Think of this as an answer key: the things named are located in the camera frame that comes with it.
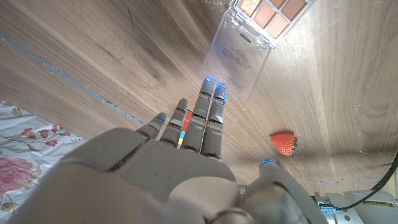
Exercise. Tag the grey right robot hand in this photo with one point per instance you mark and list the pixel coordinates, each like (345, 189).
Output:
(140, 180)

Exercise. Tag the clear eyeshadow palette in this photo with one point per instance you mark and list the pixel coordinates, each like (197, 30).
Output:
(239, 53)

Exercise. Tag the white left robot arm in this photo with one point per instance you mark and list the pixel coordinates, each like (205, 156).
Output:
(370, 211)

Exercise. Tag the multicoloured Rubik's cube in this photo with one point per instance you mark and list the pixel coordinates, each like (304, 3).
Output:
(186, 124)

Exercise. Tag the red and grey ball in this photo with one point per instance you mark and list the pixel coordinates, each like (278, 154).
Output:
(283, 143)

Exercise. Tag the floral backdrop cloth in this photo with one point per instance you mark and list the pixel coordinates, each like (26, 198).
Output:
(28, 155)

